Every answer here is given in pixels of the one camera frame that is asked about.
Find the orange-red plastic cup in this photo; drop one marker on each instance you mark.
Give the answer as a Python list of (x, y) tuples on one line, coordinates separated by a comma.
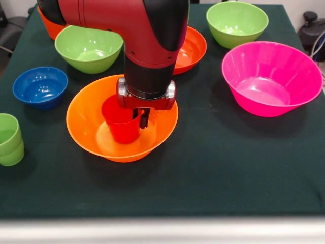
[(49, 29)]

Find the small blue plastic bowl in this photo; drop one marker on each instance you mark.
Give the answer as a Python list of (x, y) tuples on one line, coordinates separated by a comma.
[(38, 86)]

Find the red plastic cup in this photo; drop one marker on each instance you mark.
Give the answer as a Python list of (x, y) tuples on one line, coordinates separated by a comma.
[(122, 132)]

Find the green plastic bowl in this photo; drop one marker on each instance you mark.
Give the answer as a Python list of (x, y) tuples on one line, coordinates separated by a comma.
[(86, 50), (236, 20)]

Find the large orange plastic bowl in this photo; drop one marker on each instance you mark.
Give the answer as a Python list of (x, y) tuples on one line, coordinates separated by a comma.
[(81, 127)]

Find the red-orange plastic bowl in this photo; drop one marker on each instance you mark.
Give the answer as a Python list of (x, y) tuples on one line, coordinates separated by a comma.
[(193, 50)]

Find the large pink plastic bowl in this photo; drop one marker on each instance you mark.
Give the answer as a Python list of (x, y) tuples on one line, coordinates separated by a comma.
[(269, 76)]

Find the dark green table cloth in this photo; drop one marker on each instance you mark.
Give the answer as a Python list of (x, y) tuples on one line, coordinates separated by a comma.
[(228, 165)]

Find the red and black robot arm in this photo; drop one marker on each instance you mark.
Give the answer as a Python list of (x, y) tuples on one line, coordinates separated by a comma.
[(142, 25)]

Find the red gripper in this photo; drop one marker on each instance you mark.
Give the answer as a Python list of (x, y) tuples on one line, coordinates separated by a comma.
[(149, 104)]

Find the green plastic cup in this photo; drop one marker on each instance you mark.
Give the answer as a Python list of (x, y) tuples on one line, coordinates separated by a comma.
[(12, 158), (10, 132)]

